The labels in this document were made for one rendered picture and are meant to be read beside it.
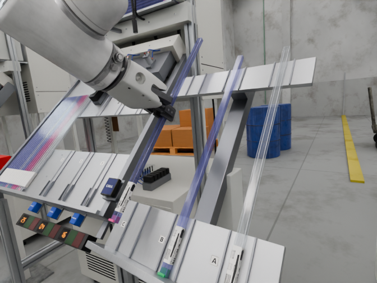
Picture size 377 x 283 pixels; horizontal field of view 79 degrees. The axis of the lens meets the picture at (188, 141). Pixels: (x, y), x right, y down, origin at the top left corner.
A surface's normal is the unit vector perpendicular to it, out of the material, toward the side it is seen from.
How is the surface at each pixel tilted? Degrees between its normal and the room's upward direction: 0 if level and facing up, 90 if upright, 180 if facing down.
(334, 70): 90
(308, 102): 90
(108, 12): 142
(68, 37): 126
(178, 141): 90
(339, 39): 90
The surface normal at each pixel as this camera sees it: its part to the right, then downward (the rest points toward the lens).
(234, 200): 0.80, 0.04
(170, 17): -0.49, 0.19
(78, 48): 0.43, 0.69
